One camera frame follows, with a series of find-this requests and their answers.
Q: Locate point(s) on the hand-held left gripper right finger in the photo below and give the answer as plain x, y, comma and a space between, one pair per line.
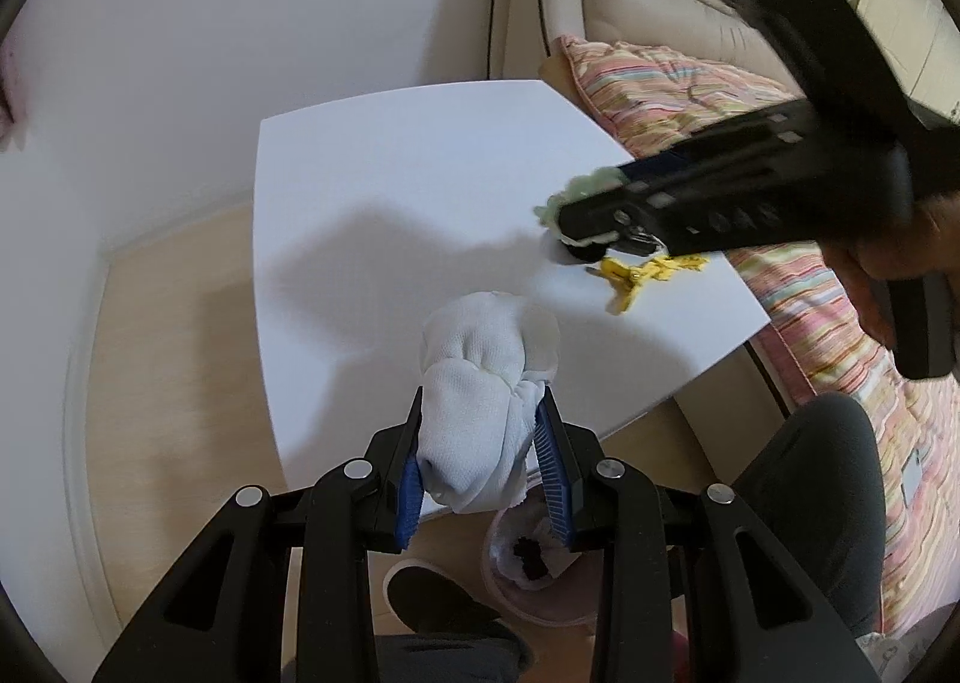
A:
551, 473

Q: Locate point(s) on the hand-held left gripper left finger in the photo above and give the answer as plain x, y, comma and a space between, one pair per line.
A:
409, 495

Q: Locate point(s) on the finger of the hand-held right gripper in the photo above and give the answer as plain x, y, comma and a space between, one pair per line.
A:
622, 218
675, 164

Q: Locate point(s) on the black key bunch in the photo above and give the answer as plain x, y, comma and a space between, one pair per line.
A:
639, 242

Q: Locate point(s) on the green hair scrunchie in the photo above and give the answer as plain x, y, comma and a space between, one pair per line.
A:
585, 184

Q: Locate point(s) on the yellow wrapper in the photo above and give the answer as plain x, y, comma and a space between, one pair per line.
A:
622, 274

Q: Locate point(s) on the white sock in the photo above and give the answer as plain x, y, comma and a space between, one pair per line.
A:
465, 413

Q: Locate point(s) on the pink waste bin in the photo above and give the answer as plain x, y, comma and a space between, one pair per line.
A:
555, 612

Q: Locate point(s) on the person's right hand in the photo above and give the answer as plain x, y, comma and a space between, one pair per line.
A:
937, 241

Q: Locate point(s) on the clear plastic bin liner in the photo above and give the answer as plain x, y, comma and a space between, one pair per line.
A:
502, 533

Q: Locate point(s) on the black slip-on shoe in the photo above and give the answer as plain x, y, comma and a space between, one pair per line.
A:
435, 600

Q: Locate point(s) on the tan mattress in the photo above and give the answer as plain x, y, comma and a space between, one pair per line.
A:
562, 76

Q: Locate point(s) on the striped pink quilt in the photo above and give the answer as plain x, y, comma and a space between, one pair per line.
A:
825, 323

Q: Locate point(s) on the person's left leg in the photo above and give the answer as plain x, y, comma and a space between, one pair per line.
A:
465, 657

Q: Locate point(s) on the cream wardrobe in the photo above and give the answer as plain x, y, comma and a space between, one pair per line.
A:
907, 23

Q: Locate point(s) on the white bedside table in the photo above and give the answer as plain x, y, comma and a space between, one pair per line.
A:
375, 166

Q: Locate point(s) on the pink curtain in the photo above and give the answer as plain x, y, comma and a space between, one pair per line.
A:
7, 91

